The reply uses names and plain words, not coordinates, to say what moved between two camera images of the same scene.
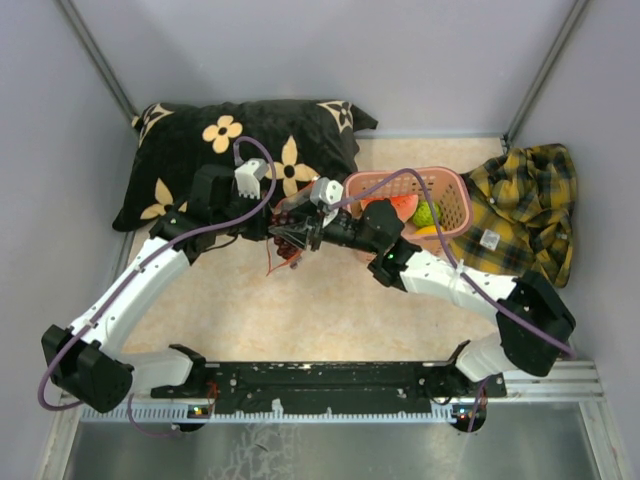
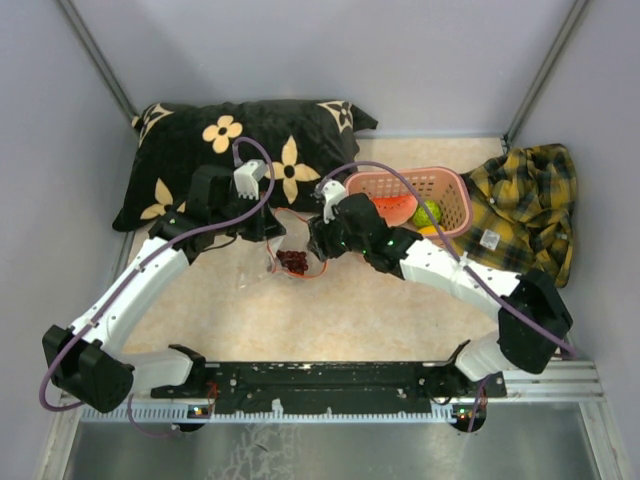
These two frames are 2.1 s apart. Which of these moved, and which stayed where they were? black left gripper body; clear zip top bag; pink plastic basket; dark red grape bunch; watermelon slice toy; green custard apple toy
Moved: clear zip top bag; dark red grape bunch
Stayed: pink plastic basket; watermelon slice toy; black left gripper body; green custard apple toy
